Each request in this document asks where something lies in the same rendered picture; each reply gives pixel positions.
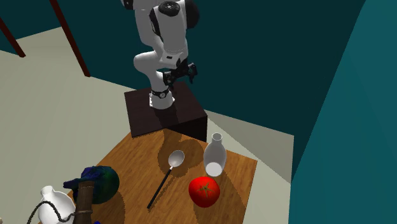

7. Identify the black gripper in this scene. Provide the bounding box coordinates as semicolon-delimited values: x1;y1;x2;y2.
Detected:
162;59;199;88

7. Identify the dark robot stand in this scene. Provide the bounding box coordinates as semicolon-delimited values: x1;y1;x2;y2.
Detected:
123;81;208;143

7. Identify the white bottle vase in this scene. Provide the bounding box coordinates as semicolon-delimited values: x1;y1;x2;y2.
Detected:
203;132;228;178

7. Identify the wooden table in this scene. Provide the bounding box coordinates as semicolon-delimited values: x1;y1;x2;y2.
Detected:
66;128;258;224

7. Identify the dark red bar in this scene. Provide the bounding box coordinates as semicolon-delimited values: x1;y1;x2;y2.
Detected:
49;0;92;78
0;17;27;59

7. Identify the red tomato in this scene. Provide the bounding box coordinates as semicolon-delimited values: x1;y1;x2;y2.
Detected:
188;176;221;208

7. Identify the blue green round figure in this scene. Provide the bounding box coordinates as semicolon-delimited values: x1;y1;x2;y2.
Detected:
62;165;120;205

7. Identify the white jug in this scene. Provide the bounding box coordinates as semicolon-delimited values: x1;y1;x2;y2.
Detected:
37;185;77;224

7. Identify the silver spoon with black handle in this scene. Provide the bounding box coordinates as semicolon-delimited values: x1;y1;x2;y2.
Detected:
146;150;186;210

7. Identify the brown post with rope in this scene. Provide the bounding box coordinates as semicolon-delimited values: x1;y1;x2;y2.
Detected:
26;180;95;224

